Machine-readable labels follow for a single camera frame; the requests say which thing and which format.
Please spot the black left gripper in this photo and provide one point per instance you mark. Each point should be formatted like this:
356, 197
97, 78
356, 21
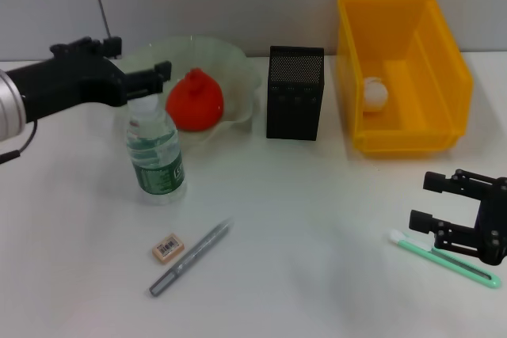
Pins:
71, 80

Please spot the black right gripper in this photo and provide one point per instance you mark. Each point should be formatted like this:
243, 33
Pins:
495, 223

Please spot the mint green utility knife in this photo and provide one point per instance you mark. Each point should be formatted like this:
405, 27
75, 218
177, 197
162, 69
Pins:
459, 260

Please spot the red-orange toy fruit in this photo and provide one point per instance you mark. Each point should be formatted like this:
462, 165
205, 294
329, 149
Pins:
198, 104

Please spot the clear water bottle green label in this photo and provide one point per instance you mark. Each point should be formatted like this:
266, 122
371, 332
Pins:
156, 164

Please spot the white paper ball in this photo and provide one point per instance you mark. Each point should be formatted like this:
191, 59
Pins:
375, 94

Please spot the clear wavy glass fruit plate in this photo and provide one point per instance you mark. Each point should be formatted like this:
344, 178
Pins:
233, 73

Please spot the black mesh pen holder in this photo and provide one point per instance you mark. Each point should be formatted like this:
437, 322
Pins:
295, 96

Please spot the beige eraser with barcode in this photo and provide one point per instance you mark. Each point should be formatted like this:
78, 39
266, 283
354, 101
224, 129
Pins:
169, 249

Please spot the grey pen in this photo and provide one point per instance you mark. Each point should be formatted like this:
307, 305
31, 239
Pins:
190, 259

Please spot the yellow plastic storage bin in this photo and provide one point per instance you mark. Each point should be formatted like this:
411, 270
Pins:
439, 132

